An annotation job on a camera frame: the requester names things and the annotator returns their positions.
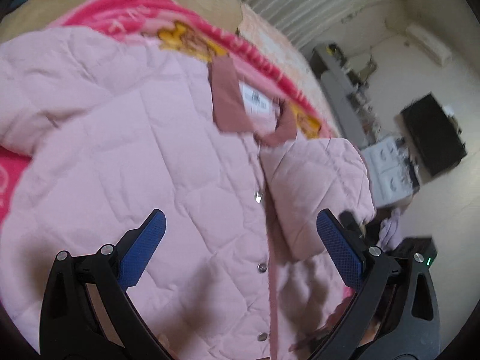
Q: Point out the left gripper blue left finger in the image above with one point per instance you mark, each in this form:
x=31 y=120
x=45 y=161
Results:
x=136 y=248

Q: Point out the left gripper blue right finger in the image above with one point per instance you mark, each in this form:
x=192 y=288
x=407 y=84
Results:
x=347 y=260

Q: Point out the pink quilted jacket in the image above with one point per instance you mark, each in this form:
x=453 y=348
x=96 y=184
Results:
x=115 y=131

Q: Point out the lavender cloth on chair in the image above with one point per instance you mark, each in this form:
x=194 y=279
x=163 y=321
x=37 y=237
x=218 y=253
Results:
x=390 y=235

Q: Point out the white drawer chest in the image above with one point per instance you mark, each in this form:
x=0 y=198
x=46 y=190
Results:
x=392 y=173

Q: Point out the grey curved drawer dresser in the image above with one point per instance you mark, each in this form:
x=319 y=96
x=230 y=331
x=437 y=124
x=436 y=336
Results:
x=326 y=63

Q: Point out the clutter on dresser top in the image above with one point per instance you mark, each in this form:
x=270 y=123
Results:
x=352 y=74

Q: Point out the white air conditioner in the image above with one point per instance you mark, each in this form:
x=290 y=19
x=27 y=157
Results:
x=433 y=46

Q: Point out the peach white knitted blanket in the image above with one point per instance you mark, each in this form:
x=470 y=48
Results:
x=278 y=49

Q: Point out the pink cartoon fleece blanket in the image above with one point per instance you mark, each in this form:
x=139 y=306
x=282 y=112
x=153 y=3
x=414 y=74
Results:
x=176 y=28

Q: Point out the black wall television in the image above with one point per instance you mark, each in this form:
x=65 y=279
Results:
x=435 y=137

